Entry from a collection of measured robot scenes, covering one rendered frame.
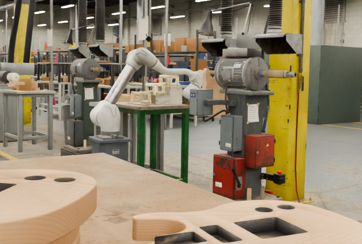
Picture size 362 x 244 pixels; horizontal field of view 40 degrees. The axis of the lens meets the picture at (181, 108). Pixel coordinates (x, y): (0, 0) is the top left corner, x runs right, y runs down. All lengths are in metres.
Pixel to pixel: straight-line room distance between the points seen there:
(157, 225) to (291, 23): 3.94
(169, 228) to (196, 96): 2.87
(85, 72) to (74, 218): 5.41
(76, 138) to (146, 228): 5.21
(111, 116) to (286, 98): 1.70
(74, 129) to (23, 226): 5.47
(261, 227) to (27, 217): 0.48
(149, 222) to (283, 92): 3.91
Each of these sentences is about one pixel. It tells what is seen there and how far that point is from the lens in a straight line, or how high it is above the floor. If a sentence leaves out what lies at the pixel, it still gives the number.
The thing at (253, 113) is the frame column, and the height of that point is 0.95.
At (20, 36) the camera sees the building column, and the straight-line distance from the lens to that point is 11.24.
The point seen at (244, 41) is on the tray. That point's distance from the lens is 4.03.
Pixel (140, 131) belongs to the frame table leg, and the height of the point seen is 0.71.
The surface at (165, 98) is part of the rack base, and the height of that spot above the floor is 0.99.
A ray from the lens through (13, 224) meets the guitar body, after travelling 0.69.
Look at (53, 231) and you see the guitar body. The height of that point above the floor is 1.05.
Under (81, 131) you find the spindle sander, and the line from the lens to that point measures 6.18.
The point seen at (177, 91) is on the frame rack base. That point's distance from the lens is 4.82.
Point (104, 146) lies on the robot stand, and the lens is 4.00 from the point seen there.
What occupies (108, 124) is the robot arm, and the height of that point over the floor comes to 0.82.
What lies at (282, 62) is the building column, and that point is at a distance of 4.83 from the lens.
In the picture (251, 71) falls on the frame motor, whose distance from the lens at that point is 3.76.
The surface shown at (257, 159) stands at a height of 0.62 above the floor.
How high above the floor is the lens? 1.28
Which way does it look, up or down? 5 degrees down
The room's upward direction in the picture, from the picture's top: 1 degrees clockwise
